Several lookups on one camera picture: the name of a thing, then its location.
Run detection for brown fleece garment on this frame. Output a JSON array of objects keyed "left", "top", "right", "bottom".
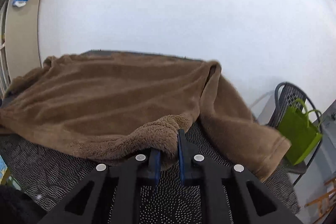
[{"left": 1, "top": 52, "right": 290, "bottom": 181}]

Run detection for black patterned table cloth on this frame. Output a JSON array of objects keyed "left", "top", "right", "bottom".
[{"left": 94, "top": 121, "right": 265, "bottom": 223}]

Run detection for wooden chair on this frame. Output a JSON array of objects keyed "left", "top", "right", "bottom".
[{"left": 305, "top": 177, "right": 335, "bottom": 221}]

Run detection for green paper bag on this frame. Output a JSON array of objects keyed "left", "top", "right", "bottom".
[{"left": 277, "top": 98, "right": 322, "bottom": 165}]

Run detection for blue foam floor mat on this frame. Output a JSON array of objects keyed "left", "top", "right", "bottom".
[{"left": 0, "top": 156, "right": 10, "bottom": 185}]

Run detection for black mesh chair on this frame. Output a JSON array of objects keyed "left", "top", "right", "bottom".
[{"left": 268, "top": 82, "right": 323, "bottom": 185}]

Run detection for beige cabinet door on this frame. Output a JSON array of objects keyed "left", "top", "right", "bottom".
[{"left": 4, "top": 0, "right": 41, "bottom": 80}]

